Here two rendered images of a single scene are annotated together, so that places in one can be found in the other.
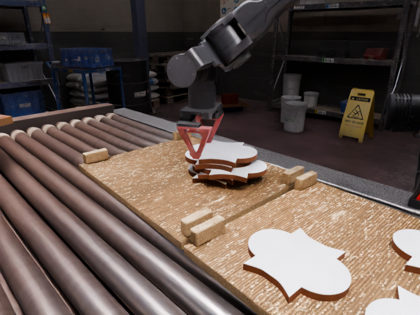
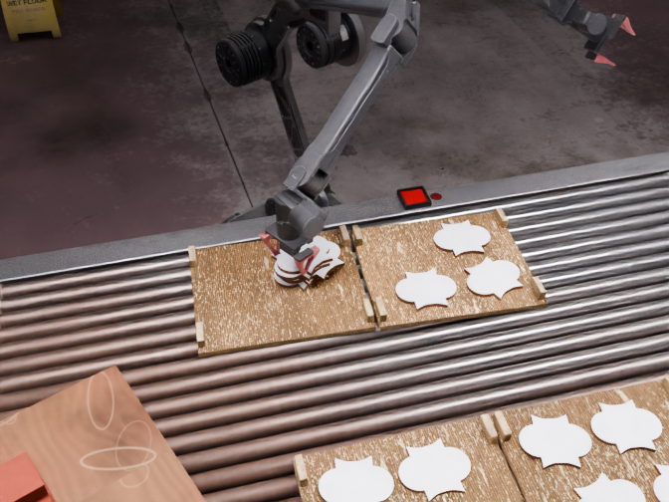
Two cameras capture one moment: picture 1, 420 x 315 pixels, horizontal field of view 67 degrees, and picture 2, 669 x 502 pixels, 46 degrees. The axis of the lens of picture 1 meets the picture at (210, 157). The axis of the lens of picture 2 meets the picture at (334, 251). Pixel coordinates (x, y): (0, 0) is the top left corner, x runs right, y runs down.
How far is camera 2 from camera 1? 1.58 m
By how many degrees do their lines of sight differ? 53
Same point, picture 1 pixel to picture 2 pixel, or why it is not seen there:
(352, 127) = (29, 14)
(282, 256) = (422, 292)
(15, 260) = (331, 408)
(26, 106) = not seen: outside the picture
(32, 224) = (287, 397)
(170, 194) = (313, 311)
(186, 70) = (318, 224)
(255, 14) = (332, 159)
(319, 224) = (402, 261)
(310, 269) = (437, 288)
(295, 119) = not seen: outside the picture
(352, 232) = (418, 254)
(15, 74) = not seen: outside the picture
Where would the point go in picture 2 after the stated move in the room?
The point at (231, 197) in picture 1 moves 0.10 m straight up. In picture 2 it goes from (341, 282) to (342, 251)
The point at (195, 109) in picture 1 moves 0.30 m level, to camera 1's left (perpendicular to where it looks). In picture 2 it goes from (298, 240) to (219, 323)
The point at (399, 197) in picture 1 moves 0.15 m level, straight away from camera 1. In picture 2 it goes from (394, 206) to (370, 176)
